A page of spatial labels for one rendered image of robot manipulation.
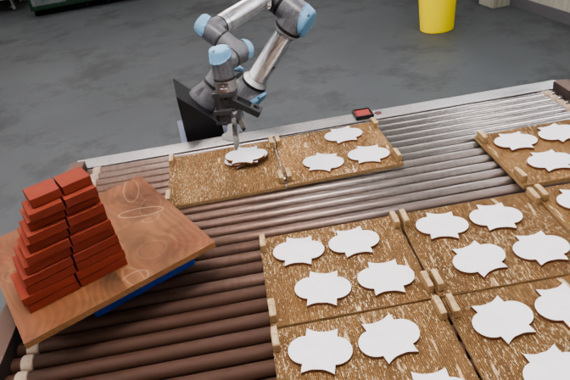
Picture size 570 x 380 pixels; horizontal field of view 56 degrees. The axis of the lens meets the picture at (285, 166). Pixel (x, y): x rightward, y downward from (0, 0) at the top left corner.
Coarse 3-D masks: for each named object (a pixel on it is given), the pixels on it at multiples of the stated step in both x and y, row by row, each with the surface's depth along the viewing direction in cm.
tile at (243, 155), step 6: (234, 150) 201; (240, 150) 200; (246, 150) 199; (252, 150) 199; (258, 150) 198; (228, 156) 197; (234, 156) 197; (240, 156) 196; (246, 156) 196; (252, 156) 195; (258, 156) 194; (264, 156) 195; (234, 162) 193; (240, 162) 193; (246, 162) 192; (252, 162) 192
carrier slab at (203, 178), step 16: (256, 144) 210; (176, 160) 207; (192, 160) 205; (208, 160) 203; (224, 160) 202; (272, 160) 197; (176, 176) 196; (192, 176) 194; (208, 176) 193; (224, 176) 191; (240, 176) 190; (256, 176) 189; (272, 176) 187; (176, 192) 186; (192, 192) 185; (208, 192) 184; (224, 192) 183; (240, 192) 181; (256, 192) 181; (176, 208) 180
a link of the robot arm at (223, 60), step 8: (216, 48) 175; (224, 48) 175; (216, 56) 174; (224, 56) 175; (232, 56) 179; (216, 64) 176; (224, 64) 176; (232, 64) 179; (216, 72) 177; (224, 72) 177; (232, 72) 179; (216, 80) 179; (224, 80) 178
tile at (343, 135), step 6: (348, 126) 211; (330, 132) 209; (336, 132) 208; (342, 132) 208; (348, 132) 207; (354, 132) 206; (360, 132) 206; (330, 138) 205; (336, 138) 204; (342, 138) 203; (348, 138) 203; (354, 138) 202
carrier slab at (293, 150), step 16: (336, 128) 213; (368, 128) 210; (288, 144) 206; (304, 144) 205; (320, 144) 203; (336, 144) 202; (352, 144) 200; (368, 144) 199; (384, 144) 197; (288, 160) 196; (384, 160) 187; (304, 176) 185; (320, 176) 183; (336, 176) 183
